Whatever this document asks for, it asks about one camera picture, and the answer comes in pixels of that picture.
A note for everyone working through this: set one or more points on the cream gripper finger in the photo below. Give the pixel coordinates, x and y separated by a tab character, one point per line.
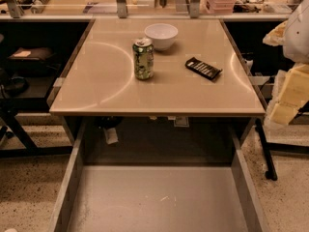
293	95
276	36

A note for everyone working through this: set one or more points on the open grey metal drawer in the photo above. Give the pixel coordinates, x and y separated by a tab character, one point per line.
158	178

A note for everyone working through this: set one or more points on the black snack bar wrapper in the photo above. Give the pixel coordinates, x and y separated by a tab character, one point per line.
205	70

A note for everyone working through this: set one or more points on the green soda can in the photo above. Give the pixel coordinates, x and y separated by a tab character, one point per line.
143	53

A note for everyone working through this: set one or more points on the white ceramic bowl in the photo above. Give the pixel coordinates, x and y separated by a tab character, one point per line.
163	35

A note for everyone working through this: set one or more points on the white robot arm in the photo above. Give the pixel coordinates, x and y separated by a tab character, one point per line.
293	35

